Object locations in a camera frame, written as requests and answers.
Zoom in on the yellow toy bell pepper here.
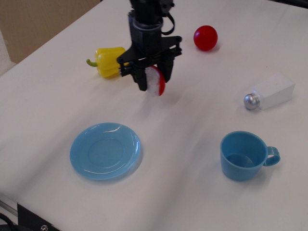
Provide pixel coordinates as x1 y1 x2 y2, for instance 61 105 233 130
86 47 126 78

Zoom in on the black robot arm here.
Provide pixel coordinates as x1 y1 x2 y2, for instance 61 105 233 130
117 0 182 91

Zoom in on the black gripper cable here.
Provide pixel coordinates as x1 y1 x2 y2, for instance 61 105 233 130
160 12 176 35

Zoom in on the aluminium table frame rail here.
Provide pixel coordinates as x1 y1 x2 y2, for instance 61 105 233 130
0 194 18 225

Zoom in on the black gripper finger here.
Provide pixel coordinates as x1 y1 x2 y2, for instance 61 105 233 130
131 68 147 91
157 56 174 82

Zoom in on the black corner bracket with screw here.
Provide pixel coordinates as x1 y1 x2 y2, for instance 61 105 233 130
17 204 60 231

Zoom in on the blue plastic plate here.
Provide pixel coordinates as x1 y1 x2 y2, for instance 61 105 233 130
70 122 141 180

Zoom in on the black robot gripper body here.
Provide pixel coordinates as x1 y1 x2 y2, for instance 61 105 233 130
117 21 182 76

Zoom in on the white salt shaker silver cap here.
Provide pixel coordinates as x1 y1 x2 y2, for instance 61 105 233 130
244 72 295 110

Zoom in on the red plastic ball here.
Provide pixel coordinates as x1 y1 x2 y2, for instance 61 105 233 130
193 26 218 51

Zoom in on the blue plastic cup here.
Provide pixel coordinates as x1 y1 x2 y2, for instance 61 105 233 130
220 131 281 181

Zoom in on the red and white toy sushi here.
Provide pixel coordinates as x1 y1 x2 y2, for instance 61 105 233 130
145 65 166 96

